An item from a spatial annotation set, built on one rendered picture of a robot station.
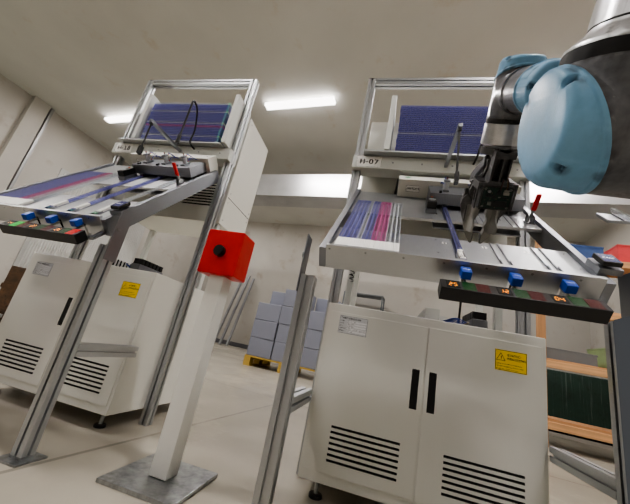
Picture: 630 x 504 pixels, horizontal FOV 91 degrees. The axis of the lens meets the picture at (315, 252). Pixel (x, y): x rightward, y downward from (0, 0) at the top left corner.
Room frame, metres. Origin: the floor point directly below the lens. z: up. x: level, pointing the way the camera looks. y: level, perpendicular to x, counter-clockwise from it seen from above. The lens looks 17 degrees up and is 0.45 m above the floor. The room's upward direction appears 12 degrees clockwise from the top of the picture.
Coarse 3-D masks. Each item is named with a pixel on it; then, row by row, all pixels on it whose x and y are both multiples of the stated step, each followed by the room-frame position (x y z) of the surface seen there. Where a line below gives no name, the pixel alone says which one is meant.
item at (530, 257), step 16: (400, 240) 0.88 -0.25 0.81; (416, 240) 0.87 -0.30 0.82; (432, 240) 0.87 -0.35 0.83; (448, 240) 0.87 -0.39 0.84; (448, 256) 0.79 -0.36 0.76; (480, 256) 0.79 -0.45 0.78; (496, 256) 0.79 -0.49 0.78; (512, 256) 0.79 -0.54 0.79; (528, 256) 0.78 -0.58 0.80; (544, 256) 0.78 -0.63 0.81; (560, 256) 0.78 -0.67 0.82; (576, 272) 0.71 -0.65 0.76
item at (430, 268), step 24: (336, 264) 0.84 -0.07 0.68; (360, 264) 0.82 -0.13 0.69; (384, 264) 0.80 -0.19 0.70; (408, 264) 0.77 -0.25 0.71; (432, 264) 0.75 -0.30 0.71; (456, 264) 0.73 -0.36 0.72; (480, 264) 0.72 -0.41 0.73; (504, 264) 0.71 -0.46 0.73; (528, 288) 0.72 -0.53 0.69; (552, 288) 0.70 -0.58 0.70; (600, 288) 0.67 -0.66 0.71
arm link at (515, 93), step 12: (552, 60) 0.31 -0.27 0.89; (516, 72) 0.38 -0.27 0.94; (528, 72) 0.34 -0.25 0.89; (540, 72) 0.32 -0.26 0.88; (504, 84) 0.41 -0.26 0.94; (516, 84) 0.36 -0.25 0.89; (528, 84) 0.34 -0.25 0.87; (504, 96) 0.41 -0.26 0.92; (516, 96) 0.37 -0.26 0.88; (528, 96) 0.35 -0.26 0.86; (516, 108) 0.39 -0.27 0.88
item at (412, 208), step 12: (360, 192) 1.31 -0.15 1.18; (372, 192) 1.31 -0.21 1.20; (408, 204) 1.16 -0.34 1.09; (420, 204) 1.16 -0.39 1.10; (408, 216) 1.04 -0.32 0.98; (420, 216) 1.04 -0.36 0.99; (432, 216) 1.04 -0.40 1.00; (444, 216) 1.04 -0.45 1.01; (456, 216) 1.04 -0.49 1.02; (480, 216) 1.04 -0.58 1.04; (504, 216) 1.04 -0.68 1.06; (516, 216) 1.03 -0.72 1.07; (444, 228) 1.06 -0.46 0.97; (456, 228) 1.06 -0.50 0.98; (480, 228) 1.05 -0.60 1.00; (504, 228) 0.96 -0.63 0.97; (516, 228) 0.95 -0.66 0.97; (528, 228) 0.94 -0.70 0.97; (540, 228) 0.94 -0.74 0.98
